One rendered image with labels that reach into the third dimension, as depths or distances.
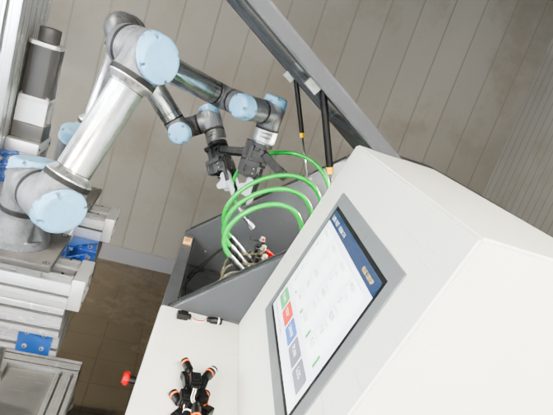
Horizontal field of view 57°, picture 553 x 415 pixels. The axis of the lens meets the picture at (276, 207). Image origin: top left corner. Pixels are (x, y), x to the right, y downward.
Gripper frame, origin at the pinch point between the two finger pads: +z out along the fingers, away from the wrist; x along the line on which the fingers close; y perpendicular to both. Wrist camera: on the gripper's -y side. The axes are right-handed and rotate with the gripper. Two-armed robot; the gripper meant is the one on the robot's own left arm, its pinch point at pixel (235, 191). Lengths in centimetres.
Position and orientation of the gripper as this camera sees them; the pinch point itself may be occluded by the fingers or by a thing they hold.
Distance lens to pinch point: 180.1
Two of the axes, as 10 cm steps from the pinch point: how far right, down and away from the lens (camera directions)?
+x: -4.1, -1.4, -9.0
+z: 2.6, 9.3, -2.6
